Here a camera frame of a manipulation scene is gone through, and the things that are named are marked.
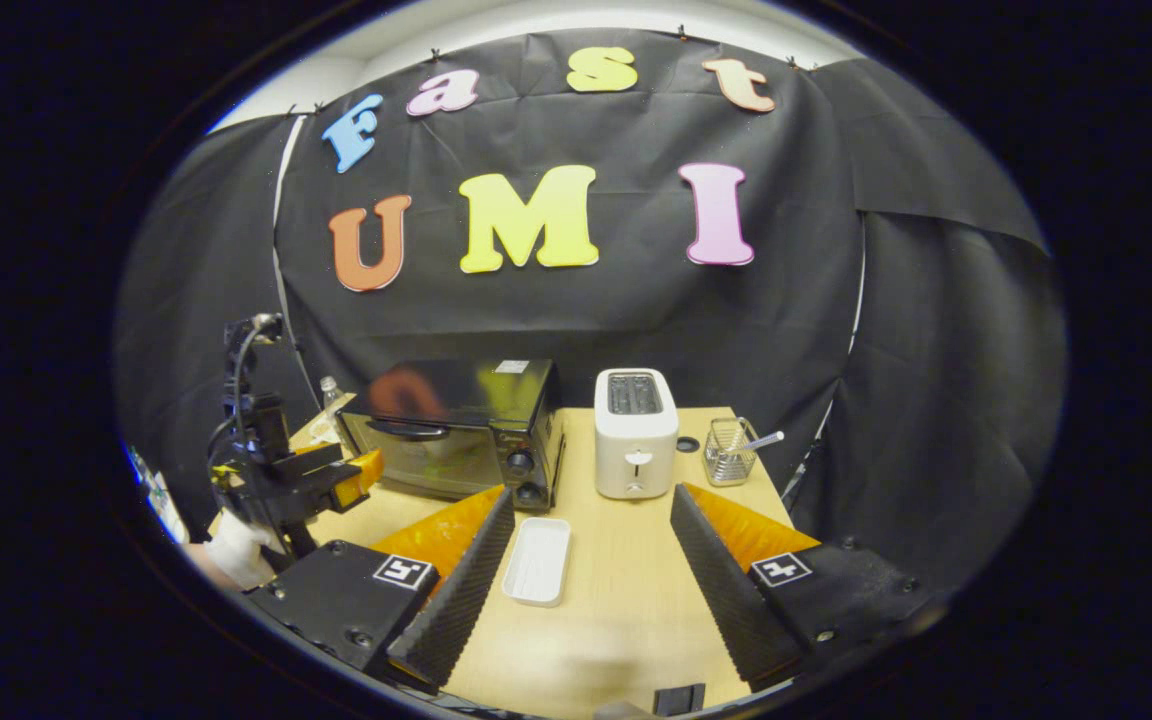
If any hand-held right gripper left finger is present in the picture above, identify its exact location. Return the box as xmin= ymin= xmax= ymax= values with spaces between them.
xmin=241 ymin=486 xmax=517 ymax=693

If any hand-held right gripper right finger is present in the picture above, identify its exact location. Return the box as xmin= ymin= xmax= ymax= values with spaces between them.
xmin=669 ymin=483 xmax=959 ymax=693

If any black electric oven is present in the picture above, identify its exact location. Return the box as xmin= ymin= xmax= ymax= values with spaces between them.
xmin=339 ymin=358 xmax=567 ymax=514

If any white rectangular tray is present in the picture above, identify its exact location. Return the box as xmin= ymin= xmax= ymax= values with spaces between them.
xmin=501 ymin=516 xmax=573 ymax=609

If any white toaster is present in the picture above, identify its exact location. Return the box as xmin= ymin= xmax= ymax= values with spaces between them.
xmin=593 ymin=367 xmax=681 ymax=501

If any black backdrop cloth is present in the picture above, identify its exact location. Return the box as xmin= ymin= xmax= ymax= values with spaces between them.
xmin=111 ymin=28 xmax=1069 ymax=591

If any black table bracket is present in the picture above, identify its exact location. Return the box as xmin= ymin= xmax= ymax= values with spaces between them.
xmin=652 ymin=683 xmax=707 ymax=717

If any metal wire basket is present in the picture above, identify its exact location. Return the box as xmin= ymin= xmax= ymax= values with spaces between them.
xmin=703 ymin=417 xmax=759 ymax=488

